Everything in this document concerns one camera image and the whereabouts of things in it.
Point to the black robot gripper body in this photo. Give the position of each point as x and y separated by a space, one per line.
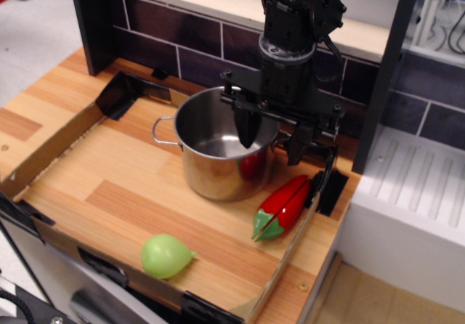
284 90

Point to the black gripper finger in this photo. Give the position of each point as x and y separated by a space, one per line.
248 124
298 143

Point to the stainless steel pot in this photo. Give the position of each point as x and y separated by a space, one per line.
216 165

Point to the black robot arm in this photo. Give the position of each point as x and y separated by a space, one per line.
296 24

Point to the cardboard fence with black tape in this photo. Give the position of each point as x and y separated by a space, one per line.
80 169

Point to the red toy chili pepper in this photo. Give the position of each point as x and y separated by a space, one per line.
281 209

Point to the white toy sink drainboard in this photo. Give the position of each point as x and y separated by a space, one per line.
405 224

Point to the green toy pear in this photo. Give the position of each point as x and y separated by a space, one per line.
163 256

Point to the dark grey shelf post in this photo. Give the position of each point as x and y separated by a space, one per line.
392 55

